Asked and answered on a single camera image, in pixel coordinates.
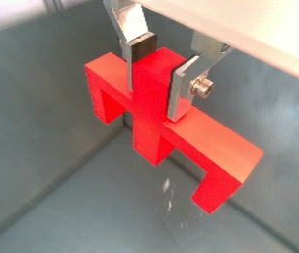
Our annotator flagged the red cross-shaped block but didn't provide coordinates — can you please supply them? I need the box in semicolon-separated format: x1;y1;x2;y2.
85;48;262;213

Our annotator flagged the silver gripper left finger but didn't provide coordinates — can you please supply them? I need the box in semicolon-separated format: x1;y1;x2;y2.
103;0;157;89

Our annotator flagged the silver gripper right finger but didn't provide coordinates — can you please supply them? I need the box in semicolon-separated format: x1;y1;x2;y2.
168;31;234;122

